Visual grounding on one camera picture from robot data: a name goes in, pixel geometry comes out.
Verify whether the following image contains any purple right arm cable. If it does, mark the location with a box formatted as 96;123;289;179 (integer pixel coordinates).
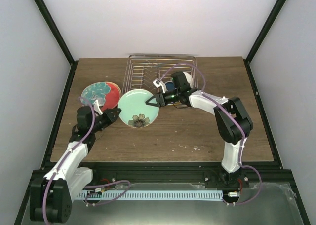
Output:
158;63;262;206

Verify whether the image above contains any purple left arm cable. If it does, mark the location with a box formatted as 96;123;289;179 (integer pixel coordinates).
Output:
42;96;131;223

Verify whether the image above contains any right black frame post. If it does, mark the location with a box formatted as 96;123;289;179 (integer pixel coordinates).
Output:
245;0;294;62

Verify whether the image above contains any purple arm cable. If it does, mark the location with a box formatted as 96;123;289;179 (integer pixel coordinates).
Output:
158;63;262;206
42;96;131;223

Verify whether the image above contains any left black frame post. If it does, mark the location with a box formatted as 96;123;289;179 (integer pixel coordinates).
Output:
26;0;76;65

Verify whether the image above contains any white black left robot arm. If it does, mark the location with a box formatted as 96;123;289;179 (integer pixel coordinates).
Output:
30;105;121;225

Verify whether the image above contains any red teal floral plate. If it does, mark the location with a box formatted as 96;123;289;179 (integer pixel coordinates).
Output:
81;81;122;111

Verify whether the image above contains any metal wire dish rack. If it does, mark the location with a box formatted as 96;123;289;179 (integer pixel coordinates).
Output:
122;54;198;108

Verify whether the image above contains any light green round plate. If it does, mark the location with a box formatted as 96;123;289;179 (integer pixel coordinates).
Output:
118;89;159;128

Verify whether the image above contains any white scalloped bowl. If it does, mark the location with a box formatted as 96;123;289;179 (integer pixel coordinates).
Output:
183;72;194;88

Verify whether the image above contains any black aluminium frame rail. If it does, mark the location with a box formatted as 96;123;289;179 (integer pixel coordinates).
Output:
32;161;292;186

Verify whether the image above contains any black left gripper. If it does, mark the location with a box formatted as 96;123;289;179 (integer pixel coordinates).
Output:
90;108;121;133

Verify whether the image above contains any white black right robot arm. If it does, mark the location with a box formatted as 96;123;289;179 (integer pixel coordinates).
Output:
146;71;253;187

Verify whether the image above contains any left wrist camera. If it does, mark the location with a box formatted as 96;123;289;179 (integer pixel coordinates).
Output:
93;98;104;115

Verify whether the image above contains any light blue slotted cable duct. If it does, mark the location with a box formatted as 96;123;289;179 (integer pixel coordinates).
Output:
76;190;223;201

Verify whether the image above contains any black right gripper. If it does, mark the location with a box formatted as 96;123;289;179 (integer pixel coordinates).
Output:
146;89;180;108

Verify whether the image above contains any black frame post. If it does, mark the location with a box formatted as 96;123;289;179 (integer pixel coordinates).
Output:
26;0;76;65
245;0;294;62

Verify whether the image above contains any dark blue mug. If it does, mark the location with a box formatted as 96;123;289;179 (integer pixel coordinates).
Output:
165;81;175;91

